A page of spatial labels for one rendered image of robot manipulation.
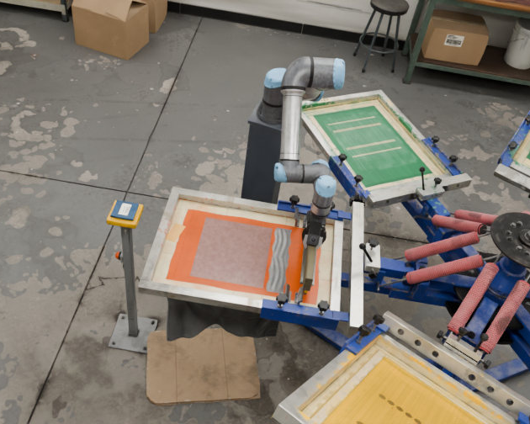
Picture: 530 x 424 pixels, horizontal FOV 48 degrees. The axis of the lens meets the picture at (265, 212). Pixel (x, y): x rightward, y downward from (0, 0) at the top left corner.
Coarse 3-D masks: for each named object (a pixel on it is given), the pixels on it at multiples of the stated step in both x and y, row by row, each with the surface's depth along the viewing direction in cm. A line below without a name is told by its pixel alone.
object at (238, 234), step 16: (192, 224) 261; (208, 224) 262; (224, 224) 263; (240, 224) 264; (256, 224) 265; (272, 224) 267; (192, 240) 254; (208, 240) 255; (224, 240) 256; (240, 240) 257; (256, 240) 259; (272, 240) 260; (272, 256) 253; (320, 256) 256
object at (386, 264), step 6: (384, 258) 248; (384, 264) 246; (390, 264) 246; (396, 264) 246; (402, 264) 247; (384, 270) 245; (390, 270) 244; (396, 270) 244; (402, 270) 244; (384, 276) 247; (390, 276) 247; (396, 276) 246; (402, 276) 246
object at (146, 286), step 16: (176, 192) 269; (192, 192) 270; (240, 208) 270; (256, 208) 269; (272, 208) 269; (160, 224) 254; (336, 224) 266; (160, 240) 248; (336, 240) 259; (336, 256) 253; (144, 272) 235; (336, 272) 246; (144, 288) 230; (160, 288) 230; (176, 288) 231; (336, 288) 240; (208, 304) 232; (224, 304) 231; (240, 304) 229; (256, 304) 230; (336, 304) 235
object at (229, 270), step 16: (176, 256) 247; (192, 256) 248; (208, 256) 249; (224, 256) 250; (240, 256) 251; (256, 256) 252; (176, 272) 241; (192, 272) 242; (208, 272) 243; (224, 272) 244; (240, 272) 245; (256, 272) 246; (288, 272) 248; (224, 288) 238; (240, 288) 239; (256, 288) 240
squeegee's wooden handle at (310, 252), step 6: (312, 246) 239; (306, 252) 244; (312, 252) 237; (306, 258) 238; (312, 258) 235; (306, 264) 233; (312, 264) 233; (306, 270) 231; (312, 270) 231; (306, 276) 228; (312, 276) 229; (306, 282) 229; (306, 288) 231
